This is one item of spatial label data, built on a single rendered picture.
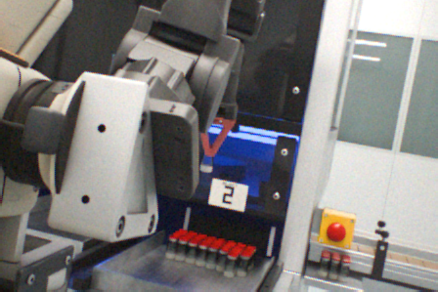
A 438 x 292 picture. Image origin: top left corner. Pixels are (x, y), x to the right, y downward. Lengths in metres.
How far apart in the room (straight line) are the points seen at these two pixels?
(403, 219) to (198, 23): 5.46
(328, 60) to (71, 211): 0.90
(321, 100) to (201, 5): 0.72
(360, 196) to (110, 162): 5.51
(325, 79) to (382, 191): 4.68
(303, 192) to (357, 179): 4.62
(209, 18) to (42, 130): 0.22
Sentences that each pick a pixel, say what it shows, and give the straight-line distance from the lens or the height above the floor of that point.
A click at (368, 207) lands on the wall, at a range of 5.87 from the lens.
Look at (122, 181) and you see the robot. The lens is 0.38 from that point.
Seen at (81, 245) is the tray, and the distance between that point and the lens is 1.10.
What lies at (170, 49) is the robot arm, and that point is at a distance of 0.52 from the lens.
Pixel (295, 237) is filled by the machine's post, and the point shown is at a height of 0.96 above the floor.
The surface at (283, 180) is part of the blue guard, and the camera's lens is 1.22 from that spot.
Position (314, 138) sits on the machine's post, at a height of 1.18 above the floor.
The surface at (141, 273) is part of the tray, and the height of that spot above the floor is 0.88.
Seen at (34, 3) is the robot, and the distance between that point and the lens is 0.51.
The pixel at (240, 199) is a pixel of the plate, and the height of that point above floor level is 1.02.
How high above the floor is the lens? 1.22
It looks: 3 degrees down
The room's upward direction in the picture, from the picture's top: 10 degrees clockwise
